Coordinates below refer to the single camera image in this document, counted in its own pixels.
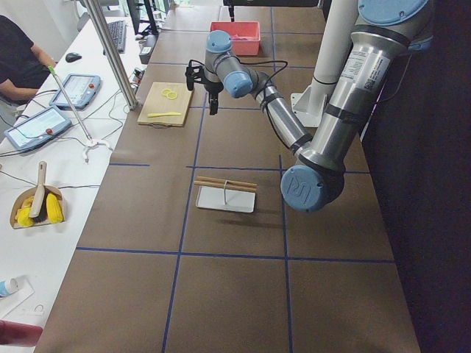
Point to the white rack tray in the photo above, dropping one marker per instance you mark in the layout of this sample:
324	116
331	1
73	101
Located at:
225	199

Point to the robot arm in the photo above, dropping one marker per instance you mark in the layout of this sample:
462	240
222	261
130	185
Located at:
360	42

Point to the yellow corn toy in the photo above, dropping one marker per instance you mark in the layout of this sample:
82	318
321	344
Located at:
53	209

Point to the white tube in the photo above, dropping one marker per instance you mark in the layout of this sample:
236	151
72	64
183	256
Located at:
8	287

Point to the wooden cutting board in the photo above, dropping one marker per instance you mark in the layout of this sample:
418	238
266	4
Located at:
157	103

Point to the aluminium frame post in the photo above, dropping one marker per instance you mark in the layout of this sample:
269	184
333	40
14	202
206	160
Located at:
95	12

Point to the long grabber stick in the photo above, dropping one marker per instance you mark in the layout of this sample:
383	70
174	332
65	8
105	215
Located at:
91	142

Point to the pink sponge cloth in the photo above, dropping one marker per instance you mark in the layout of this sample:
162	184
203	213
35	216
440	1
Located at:
244	38

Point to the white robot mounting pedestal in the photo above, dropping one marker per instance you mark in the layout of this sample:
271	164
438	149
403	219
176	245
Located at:
335	47

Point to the wooden rack rod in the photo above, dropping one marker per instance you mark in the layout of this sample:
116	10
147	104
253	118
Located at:
216	180
226	186

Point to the yellow plastic knife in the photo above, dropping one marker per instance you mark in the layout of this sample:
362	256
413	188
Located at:
157	115

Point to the black computer mouse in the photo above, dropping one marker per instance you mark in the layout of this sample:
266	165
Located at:
72	57

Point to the wooden dustpan with brush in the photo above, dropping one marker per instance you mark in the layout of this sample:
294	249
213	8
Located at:
29	209

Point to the pink plastic bin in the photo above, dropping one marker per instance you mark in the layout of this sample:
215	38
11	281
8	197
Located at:
242	28

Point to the black keyboard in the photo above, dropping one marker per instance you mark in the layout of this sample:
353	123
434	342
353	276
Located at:
117	31

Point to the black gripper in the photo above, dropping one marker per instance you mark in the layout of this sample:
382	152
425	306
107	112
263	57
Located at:
213	88

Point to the seated person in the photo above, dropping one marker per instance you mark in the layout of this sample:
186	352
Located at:
24	65

